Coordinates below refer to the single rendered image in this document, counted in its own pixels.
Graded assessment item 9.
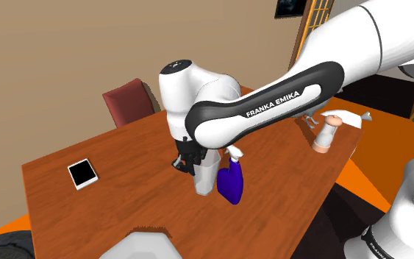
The clear white cup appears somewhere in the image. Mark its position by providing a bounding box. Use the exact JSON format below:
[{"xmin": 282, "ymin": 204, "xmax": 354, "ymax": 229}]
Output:
[{"xmin": 193, "ymin": 148, "xmax": 222, "ymax": 196}]

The blue spray bottle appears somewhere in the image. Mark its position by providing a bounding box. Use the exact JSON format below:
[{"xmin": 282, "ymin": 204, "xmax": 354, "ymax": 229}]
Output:
[{"xmin": 215, "ymin": 145, "xmax": 246, "ymax": 206}]

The red chair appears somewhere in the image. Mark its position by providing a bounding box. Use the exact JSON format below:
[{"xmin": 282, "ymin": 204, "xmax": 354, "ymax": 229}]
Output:
[{"xmin": 101, "ymin": 77, "xmax": 157, "ymax": 130}]

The brown wooden table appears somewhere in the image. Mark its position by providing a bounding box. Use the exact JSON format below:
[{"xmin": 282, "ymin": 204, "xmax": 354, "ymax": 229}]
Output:
[{"xmin": 21, "ymin": 85, "xmax": 365, "ymax": 259}]

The white angular box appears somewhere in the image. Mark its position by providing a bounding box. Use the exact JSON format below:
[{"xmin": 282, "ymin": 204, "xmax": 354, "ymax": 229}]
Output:
[{"xmin": 98, "ymin": 231, "xmax": 184, "ymax": 259}]

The white tablet with black screen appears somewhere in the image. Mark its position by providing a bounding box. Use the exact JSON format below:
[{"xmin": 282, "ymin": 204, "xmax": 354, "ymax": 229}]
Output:
[{"xmin": 67, "ymin": 158, "xmax": 99, "ymax": 191}]

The white and peach grinder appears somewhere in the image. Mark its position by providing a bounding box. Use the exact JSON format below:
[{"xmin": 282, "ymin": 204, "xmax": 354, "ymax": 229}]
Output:
[{"xmin": 312, "ymin": 114, "xmax": 344, "ymax": 155}]

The white bird figure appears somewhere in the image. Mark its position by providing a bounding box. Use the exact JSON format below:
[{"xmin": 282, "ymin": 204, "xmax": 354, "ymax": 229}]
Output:
[{"xmin": 293, "ymin": 108, "xmax": 373, "ymax": 130}]

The wooden framed door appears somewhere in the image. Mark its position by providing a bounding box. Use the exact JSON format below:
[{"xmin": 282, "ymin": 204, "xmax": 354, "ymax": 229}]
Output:
[{"xmin": 287, "ymin": 0, "xmax": 336, "ymax": 71}]

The black round tyre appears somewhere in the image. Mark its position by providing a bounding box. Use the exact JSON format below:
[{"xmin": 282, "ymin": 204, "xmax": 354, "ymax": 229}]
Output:
[{"xmin": 0, "ymin": 230, "xmax": 36, "ymax": 259}]

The dark wall picture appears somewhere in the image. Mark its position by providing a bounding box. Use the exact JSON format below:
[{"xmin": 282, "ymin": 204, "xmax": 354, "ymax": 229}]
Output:
[{"xmin": 274, "ymin": 0, "xmax": 309, "ymax": 20}]

